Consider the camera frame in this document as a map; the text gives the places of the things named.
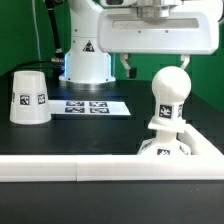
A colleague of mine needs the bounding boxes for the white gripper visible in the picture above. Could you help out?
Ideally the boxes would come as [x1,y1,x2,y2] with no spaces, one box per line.
[98,7,222,79]

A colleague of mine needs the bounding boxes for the white lamp bulb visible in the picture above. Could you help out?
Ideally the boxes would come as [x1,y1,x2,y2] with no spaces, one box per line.
[152,66,191,125]

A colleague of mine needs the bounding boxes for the white lamp base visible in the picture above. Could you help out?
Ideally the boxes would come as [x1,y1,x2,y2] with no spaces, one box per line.
[138,117,191,157]

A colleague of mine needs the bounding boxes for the white lamp shade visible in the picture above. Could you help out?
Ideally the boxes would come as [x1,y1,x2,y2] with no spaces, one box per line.
[10,71,51,125]

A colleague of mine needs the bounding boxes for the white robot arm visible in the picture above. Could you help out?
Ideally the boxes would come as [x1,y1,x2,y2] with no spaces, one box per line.
[60,0,224,89]

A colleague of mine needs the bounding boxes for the white L-shaped fence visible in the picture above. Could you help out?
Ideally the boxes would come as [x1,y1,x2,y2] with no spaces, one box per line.
[0,124,224,182]

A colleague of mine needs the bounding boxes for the white marker sheet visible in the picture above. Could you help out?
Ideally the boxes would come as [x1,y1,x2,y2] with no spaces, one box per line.
[49,100,130,116]

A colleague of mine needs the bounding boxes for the black cable hose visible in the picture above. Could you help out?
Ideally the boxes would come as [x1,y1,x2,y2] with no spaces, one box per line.
[9,0,67,73]

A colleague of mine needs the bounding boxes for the thin white cable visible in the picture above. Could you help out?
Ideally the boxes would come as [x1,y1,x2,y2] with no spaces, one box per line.
[31,0,42,61]

